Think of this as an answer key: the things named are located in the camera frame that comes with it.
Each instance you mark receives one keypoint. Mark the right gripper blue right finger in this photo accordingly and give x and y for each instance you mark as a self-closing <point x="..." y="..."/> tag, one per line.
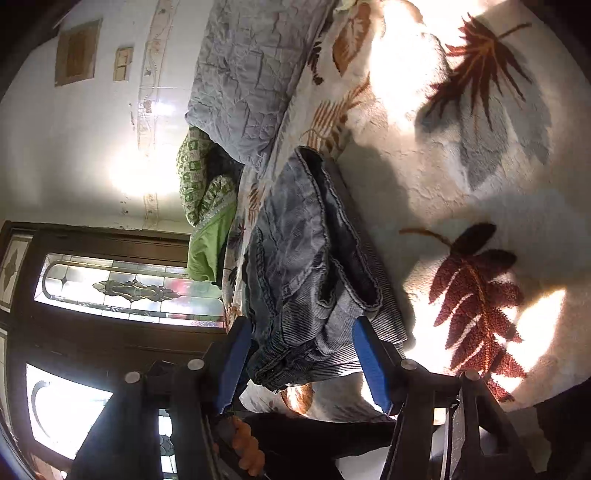
<point x="375" y="361"/>

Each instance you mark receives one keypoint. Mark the grey denim pants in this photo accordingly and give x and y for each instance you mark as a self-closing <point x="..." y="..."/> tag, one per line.
<point x="310" y="271"/>

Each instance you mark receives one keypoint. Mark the small tan wall plaque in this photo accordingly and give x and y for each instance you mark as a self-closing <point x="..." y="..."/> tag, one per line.
<point x="122" y="63"/>

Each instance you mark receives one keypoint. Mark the stained glass window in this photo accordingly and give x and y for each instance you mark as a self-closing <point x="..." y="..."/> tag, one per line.
<point x="80" y="308"/>

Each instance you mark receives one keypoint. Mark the green patterned quilt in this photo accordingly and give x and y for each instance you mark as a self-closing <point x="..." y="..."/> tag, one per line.
<point x="208" y="190"/>

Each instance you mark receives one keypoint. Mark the leaf patterned bed blanket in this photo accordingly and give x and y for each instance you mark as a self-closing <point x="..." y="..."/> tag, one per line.
<point x="462" y="131"/>

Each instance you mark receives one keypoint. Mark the grey quilted pillow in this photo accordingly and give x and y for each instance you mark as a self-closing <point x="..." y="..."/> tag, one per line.
<point x="248" y="66"/>

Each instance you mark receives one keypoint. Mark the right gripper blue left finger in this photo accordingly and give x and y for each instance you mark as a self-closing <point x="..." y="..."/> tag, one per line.
<point x="229" y="361"/>

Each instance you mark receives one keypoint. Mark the person's left hand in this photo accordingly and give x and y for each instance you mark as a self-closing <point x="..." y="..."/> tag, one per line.
<point x="235" y="442"/>

